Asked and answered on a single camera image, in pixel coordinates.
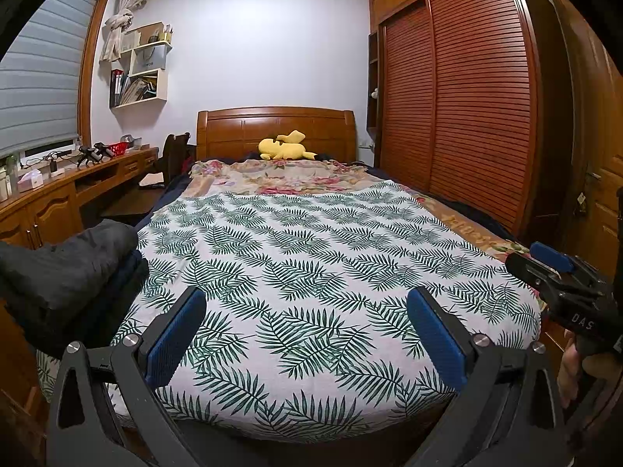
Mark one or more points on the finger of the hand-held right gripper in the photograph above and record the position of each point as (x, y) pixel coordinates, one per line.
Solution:
(550, 255)
(528, 267)

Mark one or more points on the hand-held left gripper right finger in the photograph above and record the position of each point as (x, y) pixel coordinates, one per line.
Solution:
(435, 343)

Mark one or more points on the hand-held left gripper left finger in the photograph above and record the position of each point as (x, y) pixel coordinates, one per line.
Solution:
(175, 340)

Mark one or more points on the black zip jacket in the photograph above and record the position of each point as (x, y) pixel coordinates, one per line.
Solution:
(63, 267)

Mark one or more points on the person's right hand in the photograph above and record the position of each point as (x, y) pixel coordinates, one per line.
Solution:
(569, 374)

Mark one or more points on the leaf print bedsheet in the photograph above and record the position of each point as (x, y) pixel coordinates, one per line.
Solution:
(301, 277)

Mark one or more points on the wooden door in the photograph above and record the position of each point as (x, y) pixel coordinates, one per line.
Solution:
(594, 107)

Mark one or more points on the white seat cushion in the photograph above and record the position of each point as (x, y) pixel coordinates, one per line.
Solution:
(151, 180)

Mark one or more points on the wooden slatted wardrobe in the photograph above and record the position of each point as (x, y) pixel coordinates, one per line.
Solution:
(462, 107)

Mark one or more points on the wooden desk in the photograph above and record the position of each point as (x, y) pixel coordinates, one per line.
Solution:
(53, 209)

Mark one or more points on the dark wooden chair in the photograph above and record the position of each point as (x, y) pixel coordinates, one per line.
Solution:
(175, 155)

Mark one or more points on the red basket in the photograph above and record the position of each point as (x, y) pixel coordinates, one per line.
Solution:
(117, 150)

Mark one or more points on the floral blanket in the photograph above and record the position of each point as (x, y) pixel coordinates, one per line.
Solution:
(292, 177)

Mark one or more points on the black clamp tool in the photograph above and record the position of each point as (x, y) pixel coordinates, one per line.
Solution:
(95, 152)

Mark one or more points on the pink tissue box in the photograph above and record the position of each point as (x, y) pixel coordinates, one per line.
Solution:
(30, 181)

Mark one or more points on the wooden bed headboard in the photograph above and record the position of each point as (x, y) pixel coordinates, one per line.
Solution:
(233, 131)

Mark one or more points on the yellow plush toy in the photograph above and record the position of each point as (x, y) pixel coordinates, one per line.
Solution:
(284, 148)

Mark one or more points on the black binder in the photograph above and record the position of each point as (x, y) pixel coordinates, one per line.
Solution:
(116, 88)

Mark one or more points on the grey paper bag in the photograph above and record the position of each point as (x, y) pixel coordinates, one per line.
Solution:
(148, 61)

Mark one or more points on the grey window blind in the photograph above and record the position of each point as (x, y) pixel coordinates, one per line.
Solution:
(39, 73)

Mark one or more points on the tied beige curtain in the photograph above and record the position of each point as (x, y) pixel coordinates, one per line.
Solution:
(117, 24)

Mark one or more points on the white wall shelf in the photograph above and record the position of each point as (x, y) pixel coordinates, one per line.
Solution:
(163, 85)

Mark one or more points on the wooden window frame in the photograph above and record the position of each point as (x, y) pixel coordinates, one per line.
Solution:
(87, 82)

